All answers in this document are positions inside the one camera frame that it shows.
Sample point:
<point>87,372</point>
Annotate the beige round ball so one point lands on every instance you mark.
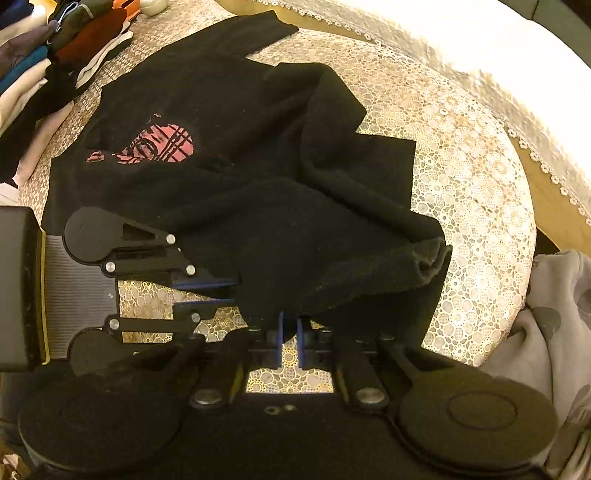
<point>153,5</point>

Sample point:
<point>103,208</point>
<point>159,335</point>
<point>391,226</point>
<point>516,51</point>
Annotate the cream long bed pillows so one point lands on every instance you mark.
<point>461,37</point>

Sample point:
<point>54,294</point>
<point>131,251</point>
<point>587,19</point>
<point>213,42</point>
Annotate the black sweater with pink print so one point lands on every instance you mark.
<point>258,184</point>

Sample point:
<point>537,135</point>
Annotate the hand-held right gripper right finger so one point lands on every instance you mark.
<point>301,344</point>

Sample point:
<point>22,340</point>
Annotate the stack of folded clothes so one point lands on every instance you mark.
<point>27,78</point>

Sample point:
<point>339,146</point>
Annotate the grey spotted garment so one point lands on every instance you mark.
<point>554,323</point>

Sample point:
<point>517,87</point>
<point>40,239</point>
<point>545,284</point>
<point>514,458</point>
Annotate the orange plastic box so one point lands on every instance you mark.
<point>127,9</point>

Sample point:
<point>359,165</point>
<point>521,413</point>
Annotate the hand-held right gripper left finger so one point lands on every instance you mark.
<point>279,341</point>

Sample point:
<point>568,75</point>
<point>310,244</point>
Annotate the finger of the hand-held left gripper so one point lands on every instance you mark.
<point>207,281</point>
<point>203,304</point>

